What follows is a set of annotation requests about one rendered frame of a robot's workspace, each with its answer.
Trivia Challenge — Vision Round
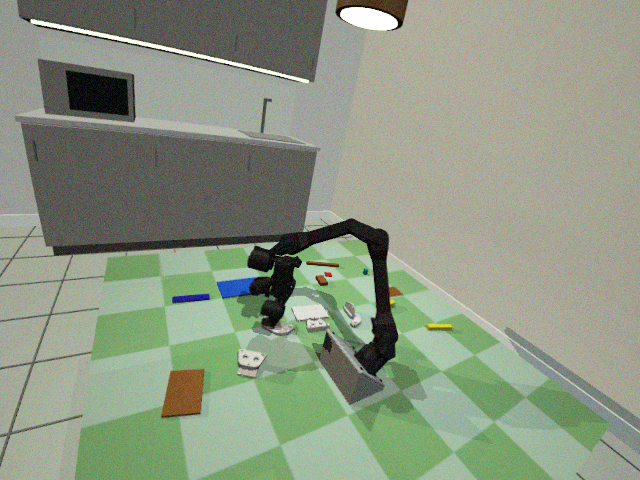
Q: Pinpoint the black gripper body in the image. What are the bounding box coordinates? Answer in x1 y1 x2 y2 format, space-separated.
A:
260 276 296 319

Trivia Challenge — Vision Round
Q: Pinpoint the dark blue flat bar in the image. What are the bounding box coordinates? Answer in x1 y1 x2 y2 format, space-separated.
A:
172 293 209 304

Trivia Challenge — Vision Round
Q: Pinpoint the blue flat rectangular plate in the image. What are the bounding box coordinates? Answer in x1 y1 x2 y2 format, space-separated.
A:
216 277 255 298

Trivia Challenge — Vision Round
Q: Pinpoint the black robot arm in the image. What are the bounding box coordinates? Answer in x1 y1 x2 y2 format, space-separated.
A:
247 218 398 376

